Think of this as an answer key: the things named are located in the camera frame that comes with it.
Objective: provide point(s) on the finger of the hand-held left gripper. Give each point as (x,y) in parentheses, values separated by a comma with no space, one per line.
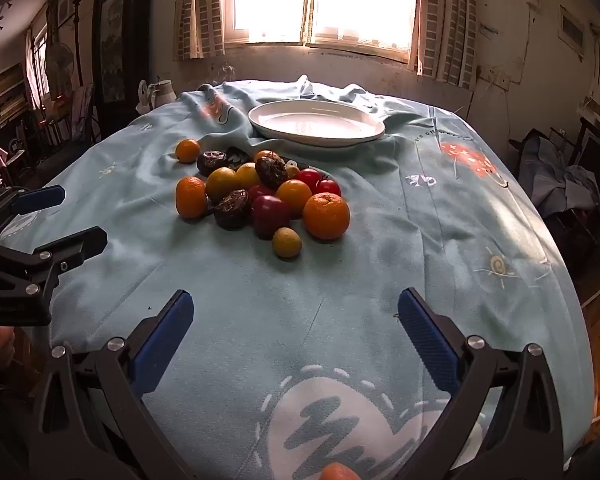
(42,197)
(80,245)

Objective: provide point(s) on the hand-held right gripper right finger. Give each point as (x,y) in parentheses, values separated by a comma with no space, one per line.
(427,342)

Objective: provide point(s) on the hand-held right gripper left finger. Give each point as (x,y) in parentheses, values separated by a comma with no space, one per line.
(162,342)

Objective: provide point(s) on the orange tangerine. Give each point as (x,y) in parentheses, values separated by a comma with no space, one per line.
(326,216)
(265,153)
(247,175)
(294,199)
(190,197)
(187,151)

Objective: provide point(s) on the small yellow green plum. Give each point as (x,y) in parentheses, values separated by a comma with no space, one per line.
(293,170)
(286,242)

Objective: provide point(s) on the dark red plum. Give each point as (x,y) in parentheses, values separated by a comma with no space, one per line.
(269,216)

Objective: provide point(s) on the red cherry tomato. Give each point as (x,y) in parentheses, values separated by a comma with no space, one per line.
(308,178)
(328,186)
(259,191)

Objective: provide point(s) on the white oval plate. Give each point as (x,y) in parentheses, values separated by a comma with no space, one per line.
(320,122)

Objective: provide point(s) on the person's right hand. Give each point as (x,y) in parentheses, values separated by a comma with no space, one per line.
(339,472)

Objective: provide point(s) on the light blue printed tablecloth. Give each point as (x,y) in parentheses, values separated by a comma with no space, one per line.
(330,285)

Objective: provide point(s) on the standing electric fan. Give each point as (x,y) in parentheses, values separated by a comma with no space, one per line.
(59,66)

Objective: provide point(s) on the white pitcher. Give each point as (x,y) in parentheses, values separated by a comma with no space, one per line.
(162,94)

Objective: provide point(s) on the pile of clothes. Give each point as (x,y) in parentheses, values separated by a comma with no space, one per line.
(550,175)

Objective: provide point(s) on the checked curtain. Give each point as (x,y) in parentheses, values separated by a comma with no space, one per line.
(195,20)
(445,25)

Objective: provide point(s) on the bright window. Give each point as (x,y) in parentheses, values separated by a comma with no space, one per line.
(275,0)

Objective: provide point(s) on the dark framed wall panel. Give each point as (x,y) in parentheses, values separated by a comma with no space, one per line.
(112,60)

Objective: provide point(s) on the white wall socket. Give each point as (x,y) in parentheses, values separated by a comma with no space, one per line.
(500,81)

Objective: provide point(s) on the wall vent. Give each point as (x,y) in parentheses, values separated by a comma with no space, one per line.
(573,30)

